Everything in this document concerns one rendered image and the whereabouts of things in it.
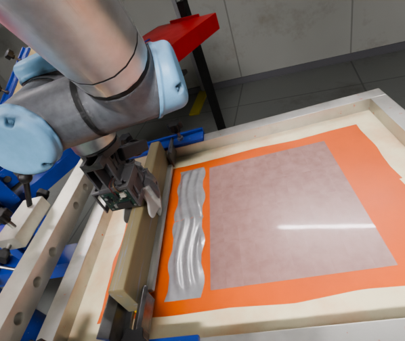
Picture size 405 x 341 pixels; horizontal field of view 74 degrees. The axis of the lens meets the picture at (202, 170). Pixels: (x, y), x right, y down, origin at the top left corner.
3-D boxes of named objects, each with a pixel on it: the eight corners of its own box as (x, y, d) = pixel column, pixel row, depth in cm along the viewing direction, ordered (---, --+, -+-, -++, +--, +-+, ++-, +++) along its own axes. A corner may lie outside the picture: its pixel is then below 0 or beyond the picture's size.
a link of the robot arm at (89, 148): (72, 118, 46) (114, 105, 45) (87, 139, 49) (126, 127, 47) (53, 142, 41) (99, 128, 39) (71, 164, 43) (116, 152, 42)
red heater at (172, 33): (164, 42, 187) (157, 24, 179) (220, 31, 161) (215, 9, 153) (103, 84, 153) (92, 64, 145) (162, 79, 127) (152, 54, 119)
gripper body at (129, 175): (106, 216, 50) (67, 168, 42) (118, 184, 56) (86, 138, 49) (144, 208, 48) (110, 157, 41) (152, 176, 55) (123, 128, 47)
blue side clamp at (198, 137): (208, 145, 84) (202, 126, 80) (208, 154, 80) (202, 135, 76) (124, 166, 90) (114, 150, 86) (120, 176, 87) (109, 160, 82)
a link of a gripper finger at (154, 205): (156, 232, 56) (129, 205, 50) (160, 210, 60) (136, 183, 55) (168, 229, 55) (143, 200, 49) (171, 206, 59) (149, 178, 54)
